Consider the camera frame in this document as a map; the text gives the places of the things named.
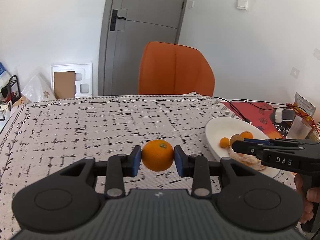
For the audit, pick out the brown cardboard piece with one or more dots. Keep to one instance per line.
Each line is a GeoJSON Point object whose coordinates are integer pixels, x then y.
{"type": "Point", "coordinates": [64, 85]}

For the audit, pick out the translucent plastic bag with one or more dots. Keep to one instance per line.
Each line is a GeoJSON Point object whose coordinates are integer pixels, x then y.
{"type": "Point", "coordinates": [37, 90]}

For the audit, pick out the snack packet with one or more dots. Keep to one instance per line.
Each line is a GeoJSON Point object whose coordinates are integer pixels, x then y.
{"type": "Point", "coordinates": [304, 104]}

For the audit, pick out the pomelo segment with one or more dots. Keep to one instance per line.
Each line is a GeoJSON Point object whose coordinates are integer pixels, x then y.
{"type": "Point", "coordinates": [247, 160]}

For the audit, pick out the grey door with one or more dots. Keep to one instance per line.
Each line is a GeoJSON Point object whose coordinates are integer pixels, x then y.
{"type": "Point", "coordinates": [121, 50]}

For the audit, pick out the black wire rack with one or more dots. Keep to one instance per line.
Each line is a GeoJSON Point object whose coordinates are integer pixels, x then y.
{"type": "Point", "coordinates": [11, 92]}

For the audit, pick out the patterned white tablecloth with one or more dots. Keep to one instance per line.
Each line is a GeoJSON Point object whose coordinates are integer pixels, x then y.
{"type": "Point", "coordinates": [42, 138]}

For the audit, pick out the orange chair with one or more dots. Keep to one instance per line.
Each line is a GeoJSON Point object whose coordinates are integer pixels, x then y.
{"type": "Point", "coordinates": [173, 69]}

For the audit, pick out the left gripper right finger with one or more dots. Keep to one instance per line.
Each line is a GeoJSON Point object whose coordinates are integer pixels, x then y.
{"type": "Point", "coordinates": [195, 167]}

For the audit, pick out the clear plastic cup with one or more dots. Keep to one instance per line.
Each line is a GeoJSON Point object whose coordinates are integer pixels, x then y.
{"type": "Point", "coordinates": [299, 129]}

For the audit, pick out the white wall switch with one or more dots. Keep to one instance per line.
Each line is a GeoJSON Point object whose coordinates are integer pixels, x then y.
{"type": "Point", "coordinates": [242, 4]}

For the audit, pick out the blue white bag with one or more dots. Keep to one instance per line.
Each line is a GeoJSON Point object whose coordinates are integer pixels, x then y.
{"type": "Point", "coordinates": [4, 77]}

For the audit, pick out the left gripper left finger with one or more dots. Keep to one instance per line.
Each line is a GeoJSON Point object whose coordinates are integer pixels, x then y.
{"type": "Point", "coordinates": [118, 167]}

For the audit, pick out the brown longan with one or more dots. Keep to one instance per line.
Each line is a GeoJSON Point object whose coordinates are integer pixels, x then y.
{"type": "Point", "coordinates": [236, 137]}

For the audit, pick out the white plate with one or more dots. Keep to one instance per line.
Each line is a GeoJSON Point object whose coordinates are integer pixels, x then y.
{"type": "Point", "coordinates": [223, 133]}

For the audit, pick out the red orange mat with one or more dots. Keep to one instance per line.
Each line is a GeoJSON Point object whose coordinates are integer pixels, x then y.
{"type": "Point", "coordinates": [261, 115]}

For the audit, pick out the black door handle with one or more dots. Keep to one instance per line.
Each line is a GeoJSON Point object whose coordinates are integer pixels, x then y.
{"type": "Point", "coordinates": [114, 18]}

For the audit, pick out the small kumquat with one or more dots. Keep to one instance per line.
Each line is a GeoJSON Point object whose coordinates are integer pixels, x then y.
{"type": "Point", "coordinates": [224, 142]}

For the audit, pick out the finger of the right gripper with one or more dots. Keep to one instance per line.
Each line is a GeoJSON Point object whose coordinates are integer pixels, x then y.
{"type": "Point", "coordinates": [249, 149]}
{"type": "Point", "coordinates": [257, 142]}

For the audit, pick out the large orange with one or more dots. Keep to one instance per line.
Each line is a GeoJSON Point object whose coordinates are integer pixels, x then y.
{"type": "Point", "coordinates": [157, 155]}
{"type": "Point", "coordinates": [247, 135]}

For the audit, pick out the right hand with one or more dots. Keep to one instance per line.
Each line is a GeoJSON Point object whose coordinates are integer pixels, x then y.
{"type": "Point", "coordinates": [311, 197]}

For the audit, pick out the white charger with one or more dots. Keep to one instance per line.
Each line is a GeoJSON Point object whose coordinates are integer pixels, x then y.
{"type": "Point", "coordinates": [284, 115]}

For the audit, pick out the large orange in plate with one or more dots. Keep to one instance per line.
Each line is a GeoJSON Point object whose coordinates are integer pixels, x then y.
{"type": "Point", "coordinates": [247, 135]}

